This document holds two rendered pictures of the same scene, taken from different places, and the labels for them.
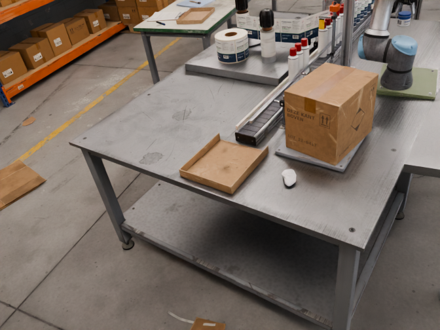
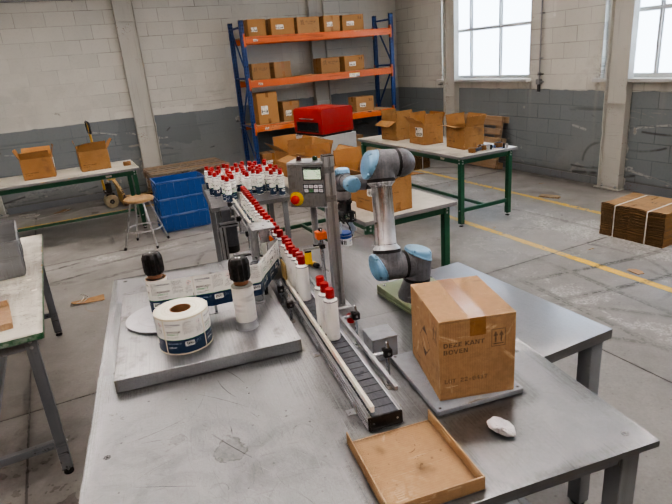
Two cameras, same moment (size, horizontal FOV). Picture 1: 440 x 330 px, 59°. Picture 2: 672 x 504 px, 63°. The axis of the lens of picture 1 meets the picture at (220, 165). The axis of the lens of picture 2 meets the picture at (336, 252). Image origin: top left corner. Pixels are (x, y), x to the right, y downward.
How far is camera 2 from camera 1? 1.32 m
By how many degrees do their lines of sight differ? 52
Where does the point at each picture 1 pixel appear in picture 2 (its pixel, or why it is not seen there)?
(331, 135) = (508, 351)
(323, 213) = (582, 437)
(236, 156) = (405, 447)
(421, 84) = not seen: hidden behind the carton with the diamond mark
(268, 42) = (250, 300)
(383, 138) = not seen: hidden behind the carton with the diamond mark
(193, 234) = not seen: outside the picture
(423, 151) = (534, 340)
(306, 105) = (473, 328)
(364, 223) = (619, 421)
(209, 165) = (397, 478)
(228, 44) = (194, 322)
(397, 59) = (422, 268)
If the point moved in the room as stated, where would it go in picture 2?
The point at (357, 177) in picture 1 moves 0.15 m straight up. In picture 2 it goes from (539, 388) to (541, 346)
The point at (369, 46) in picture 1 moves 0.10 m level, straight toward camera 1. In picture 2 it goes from (391, 263) to (407, 269)
